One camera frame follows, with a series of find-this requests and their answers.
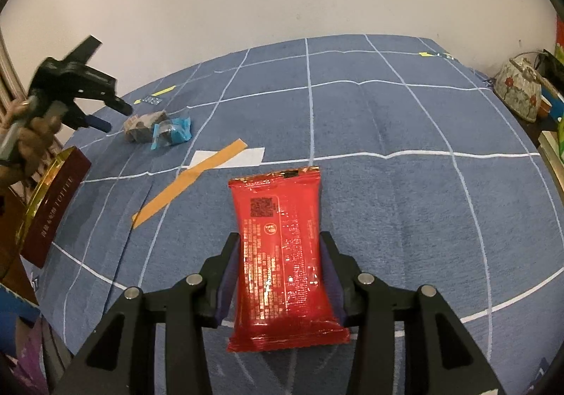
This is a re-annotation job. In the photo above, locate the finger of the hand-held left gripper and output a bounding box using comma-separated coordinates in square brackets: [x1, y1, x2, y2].
[57, 102, 112, 133]
[64, 36, 103, 65]

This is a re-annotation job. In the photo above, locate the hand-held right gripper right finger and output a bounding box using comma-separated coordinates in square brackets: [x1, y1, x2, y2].
[319, 231, 507, 395]

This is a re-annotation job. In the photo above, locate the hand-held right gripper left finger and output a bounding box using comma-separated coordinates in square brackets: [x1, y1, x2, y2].
[46, 232, 241, 395]

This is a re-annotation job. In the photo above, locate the grey-brown clear snack packet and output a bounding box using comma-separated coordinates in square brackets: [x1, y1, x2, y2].
[122, 110, 168, 144]

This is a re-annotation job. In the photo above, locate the red snack packet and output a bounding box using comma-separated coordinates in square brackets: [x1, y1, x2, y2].
[226, 166, 351, 354]

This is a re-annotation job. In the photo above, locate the blue-ended clear candy packet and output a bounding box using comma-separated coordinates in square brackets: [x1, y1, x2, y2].
[151, 116, 193, 152]

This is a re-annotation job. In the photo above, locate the gold-lined maroon box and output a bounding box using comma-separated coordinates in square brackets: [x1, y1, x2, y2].
[15, 146, 93, 270]

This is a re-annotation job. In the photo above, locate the person's left hand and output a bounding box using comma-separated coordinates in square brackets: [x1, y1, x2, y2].
[0, 99, 63, 188]

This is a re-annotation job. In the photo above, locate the orange tape strip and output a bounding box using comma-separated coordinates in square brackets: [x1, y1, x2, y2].
[132, 138, 247, 229]

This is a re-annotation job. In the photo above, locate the white paper label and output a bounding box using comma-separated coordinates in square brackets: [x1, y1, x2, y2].
[189, 147, 266, 169]

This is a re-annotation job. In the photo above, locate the purple bag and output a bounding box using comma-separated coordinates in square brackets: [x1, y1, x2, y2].
[13, 318, 49, 395]

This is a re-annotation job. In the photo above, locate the stack of books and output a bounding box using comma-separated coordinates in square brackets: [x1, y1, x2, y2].
[538, 126, 564, 184]

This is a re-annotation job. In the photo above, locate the floral ceramic pot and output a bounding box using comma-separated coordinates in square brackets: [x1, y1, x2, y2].
[492, 52, 544, 122]

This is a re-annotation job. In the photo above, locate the black device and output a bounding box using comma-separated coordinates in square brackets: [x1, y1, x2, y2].
[535, 50, 564, 89]

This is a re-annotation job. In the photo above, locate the beige moulded door frame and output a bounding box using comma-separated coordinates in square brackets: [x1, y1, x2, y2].
[0, 25, 27, 111]

